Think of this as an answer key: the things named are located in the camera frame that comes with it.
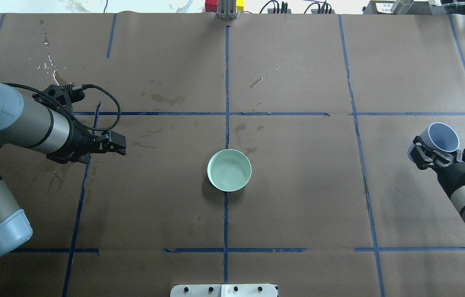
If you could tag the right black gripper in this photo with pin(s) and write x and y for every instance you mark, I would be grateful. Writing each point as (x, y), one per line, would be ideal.
(450, 173)

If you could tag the metal cylinder weight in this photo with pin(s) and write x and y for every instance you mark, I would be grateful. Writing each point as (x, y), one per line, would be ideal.
(401, 7)

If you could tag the blue plastic cup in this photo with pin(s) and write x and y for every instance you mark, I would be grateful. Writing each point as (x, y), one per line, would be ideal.
(440, 137)

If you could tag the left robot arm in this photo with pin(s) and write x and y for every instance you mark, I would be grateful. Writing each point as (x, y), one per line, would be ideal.
(44, 122)

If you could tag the light green bowl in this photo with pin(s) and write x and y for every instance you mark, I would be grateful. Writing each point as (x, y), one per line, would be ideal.
(229, 170)

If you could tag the red block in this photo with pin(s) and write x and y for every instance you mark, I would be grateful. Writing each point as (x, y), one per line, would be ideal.
(211, 6)

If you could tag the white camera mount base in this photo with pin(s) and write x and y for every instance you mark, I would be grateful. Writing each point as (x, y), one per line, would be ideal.
(225, 290)

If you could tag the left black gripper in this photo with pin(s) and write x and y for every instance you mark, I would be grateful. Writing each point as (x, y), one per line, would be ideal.
(79, 142)

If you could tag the yellow block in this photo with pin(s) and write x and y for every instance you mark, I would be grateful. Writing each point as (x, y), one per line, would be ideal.
(240, 5)

